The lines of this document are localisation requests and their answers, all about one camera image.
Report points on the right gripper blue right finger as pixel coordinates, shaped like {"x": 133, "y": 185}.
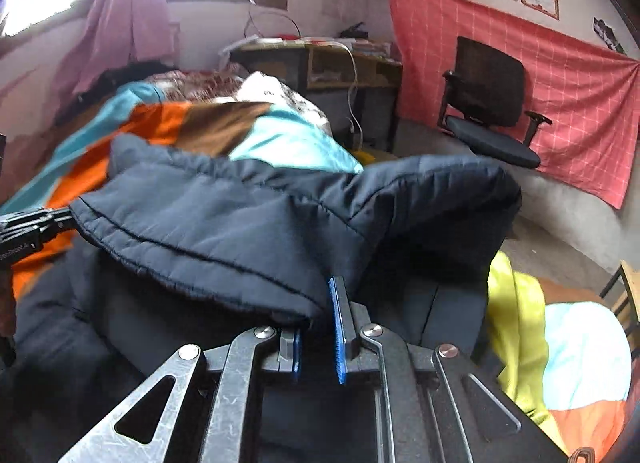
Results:
{"x": 430, "y": 405}

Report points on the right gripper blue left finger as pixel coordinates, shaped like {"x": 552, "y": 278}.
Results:
{"x": 198, "y": 406}

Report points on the dark navy padded jacket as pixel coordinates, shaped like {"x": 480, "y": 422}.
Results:
{"x": 180, "y": 248}

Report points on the colourful striped bed blanket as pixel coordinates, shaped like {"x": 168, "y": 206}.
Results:
{"x": 560, "y": 353}

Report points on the pink curtain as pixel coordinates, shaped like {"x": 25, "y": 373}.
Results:
{"x": 115, "y": 33}

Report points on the wooden chair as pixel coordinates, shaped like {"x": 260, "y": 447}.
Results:
{"x": 626, "y": 306}

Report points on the wooden desk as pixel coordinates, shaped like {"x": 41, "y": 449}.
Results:
{"x": 357, "y": 92}

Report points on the black office chair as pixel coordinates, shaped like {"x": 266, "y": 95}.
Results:
{"x": 483, "y": 105}

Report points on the red checked wall cloth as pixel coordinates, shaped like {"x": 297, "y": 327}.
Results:
{"x": 591, "y": 94}

